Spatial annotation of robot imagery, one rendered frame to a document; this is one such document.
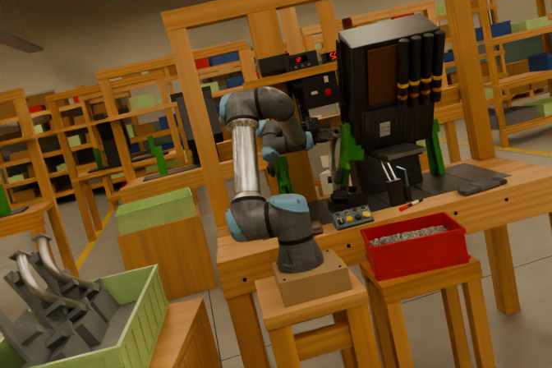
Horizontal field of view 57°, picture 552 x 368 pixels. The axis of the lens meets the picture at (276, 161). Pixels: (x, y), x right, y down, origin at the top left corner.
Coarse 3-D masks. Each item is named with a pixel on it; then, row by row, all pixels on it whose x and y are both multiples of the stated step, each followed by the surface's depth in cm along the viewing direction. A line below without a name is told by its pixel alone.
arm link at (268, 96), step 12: (264, 96) 174; (276, 96) 175; (288, 96) 182; (264, 108) 175; (276, 108) 176; (288, 108) 180; (276, 120) 184; (288, 120) 187; (288, 132) 196; (300, 132) 200; (288, 144) 211; (300, 144) 208; (312, 144) 212
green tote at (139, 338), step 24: (120, 288) 187; (144, 288) 165; (144, 312) 157; (144, 336) 150; (0, 360) 145; (24, 360) 158; (72, 360) 127; (96, 360) 127; (120, 360) 128; (144, 360) 146
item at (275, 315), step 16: (256, 288) 172; (272, 288) 169; (352, 288) 155; (272, 304) 157; (304, 304) 152; (320, 304) 150; (336, 304) 151; (352, 304) 152; (272, 320) 149; (288, 320) 150
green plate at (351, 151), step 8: (344, 128) 220; (344, 136) 220; (352, 136) 217; (344, 144) 220; (352, 144) 217; (344, 152) 220; (352, 152) 218; (360, 152) 218; (344, 160) 219; (352, 160) 218; (360, 160) 219
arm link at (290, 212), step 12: (264, 204) 162; (276, 204) 158; (288, 204) 157; (300, 204) 158; (264, 216) 159; (276, 216) 158; (288, 216) 157; (300, 216) 158; (276, 228) 158; (288, 228) 158; (300, 228) 158; (288, 240) 158
